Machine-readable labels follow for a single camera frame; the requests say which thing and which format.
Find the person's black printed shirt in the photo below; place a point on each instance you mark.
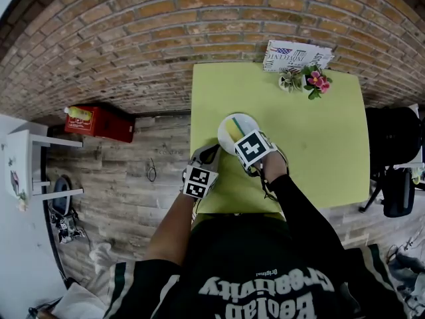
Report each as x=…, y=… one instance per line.
x=252, y=264

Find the black backpack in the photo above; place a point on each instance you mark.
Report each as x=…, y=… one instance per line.
x=398, y=193

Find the person's right hand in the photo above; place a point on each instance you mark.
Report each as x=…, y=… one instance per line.
x=275, y=166

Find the pink flower in white pot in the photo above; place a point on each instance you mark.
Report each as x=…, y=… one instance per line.
x=317, y=81

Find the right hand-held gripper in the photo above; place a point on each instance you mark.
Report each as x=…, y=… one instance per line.
x=252, y=148

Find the yellow green sponge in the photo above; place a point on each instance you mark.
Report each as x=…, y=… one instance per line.
x=234, y=130

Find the succulent in white pot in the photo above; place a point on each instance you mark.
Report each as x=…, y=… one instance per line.
x=289, y=81

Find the person's right forearm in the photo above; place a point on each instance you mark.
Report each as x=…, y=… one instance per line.
x=305, y=211

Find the black office chair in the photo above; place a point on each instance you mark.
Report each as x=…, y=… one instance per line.
x=391, y=135

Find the yellow drink bottle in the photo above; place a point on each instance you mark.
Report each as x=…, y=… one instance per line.
x=79, y=113

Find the grey oval device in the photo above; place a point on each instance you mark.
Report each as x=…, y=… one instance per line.
x=62, y=193

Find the printed white sign board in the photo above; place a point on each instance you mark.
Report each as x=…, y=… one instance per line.
x=292, y=53

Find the light green tablecloth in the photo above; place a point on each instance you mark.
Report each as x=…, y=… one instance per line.
x=325, y=138

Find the person's left forearm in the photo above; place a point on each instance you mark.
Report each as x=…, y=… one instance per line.
x=171, y=231

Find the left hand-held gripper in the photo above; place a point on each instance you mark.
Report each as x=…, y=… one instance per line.
x=199, y=181

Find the red box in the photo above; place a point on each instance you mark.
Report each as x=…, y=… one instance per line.
x=109, y=125

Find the white round plate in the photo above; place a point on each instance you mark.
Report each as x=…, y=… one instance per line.
x=225, y=141

